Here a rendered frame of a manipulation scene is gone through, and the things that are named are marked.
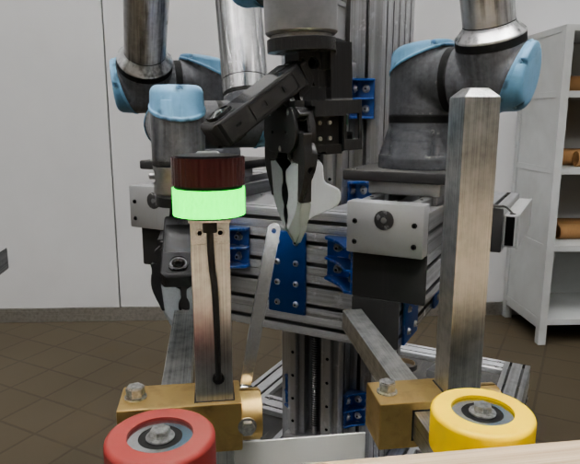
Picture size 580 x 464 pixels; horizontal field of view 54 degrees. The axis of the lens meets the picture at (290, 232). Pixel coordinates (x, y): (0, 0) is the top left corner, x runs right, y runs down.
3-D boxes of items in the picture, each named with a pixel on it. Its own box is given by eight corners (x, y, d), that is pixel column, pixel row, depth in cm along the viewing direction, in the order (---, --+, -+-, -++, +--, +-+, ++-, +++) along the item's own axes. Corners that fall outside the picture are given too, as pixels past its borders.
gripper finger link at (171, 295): (187, 326, 89) (184, 270, 87) (185, 342, 84) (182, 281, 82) (167, 327, 89) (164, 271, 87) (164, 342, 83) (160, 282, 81)
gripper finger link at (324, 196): (347, 241, 62) (346, 156, 60) (300, 249, 59) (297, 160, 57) (331, 237, 65) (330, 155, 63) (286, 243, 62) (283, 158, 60)
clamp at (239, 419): (126, 432, 58) (123, 386, 57) (259, 422, 60) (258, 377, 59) (117, 465, 52) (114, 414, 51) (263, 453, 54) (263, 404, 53)
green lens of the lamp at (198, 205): (174, 208, 50) (173, 183, 49) (243, 207, 51) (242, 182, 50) (170, 220, 44) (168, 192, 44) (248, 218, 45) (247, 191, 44)
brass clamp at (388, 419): (363, 422, 62) (365, 378, 61) (480, 412, 64) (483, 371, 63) (380, 454, 56) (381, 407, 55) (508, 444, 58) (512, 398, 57)
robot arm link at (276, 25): (284, -16, 53) (248, 0, 60) (286, 36, 54) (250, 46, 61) (352, -10, 56) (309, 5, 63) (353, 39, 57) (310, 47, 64)
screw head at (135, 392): (125, 392, 55) (125, 381, 55) (147, 391, 56) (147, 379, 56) (122, 403, 53) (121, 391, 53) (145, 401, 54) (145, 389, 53)
